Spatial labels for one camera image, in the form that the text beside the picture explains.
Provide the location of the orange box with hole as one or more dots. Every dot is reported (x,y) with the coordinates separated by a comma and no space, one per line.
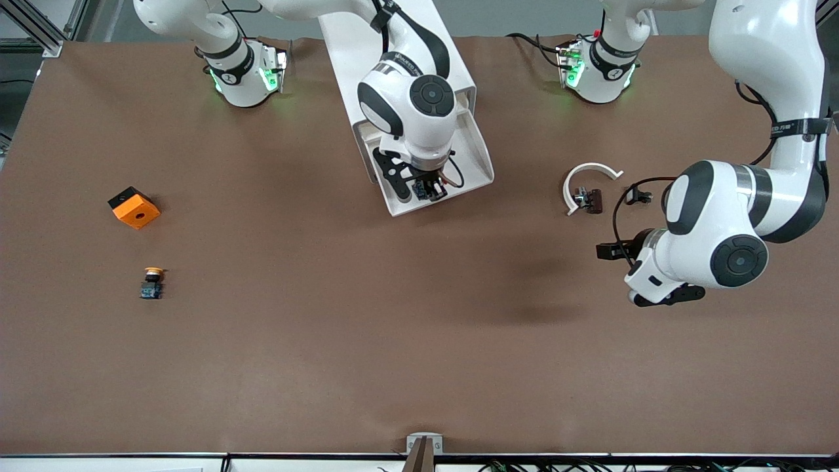
(137,213)

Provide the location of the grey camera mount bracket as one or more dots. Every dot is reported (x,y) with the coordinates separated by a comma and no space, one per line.
(425,452)

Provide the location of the aluminium frame extrusion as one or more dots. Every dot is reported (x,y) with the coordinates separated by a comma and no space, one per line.
(49,46)

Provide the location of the small black clip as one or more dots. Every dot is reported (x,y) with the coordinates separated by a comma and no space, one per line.
(632,195)

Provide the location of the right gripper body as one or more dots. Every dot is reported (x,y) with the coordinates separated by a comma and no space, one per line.
(427,177)

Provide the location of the white table edge rail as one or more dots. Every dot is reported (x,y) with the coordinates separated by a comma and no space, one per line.
(98,464)

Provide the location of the yellow push button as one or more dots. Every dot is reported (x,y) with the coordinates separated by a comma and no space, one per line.
(152,288)

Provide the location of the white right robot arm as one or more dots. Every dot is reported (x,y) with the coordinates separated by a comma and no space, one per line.
(419,131)

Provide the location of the brown and black small component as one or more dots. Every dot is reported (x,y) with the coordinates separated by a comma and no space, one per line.
(595,201)

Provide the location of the brown paper table cover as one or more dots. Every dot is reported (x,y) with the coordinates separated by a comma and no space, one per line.
(419,328)

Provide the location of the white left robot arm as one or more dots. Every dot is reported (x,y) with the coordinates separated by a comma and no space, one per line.
(754,65)

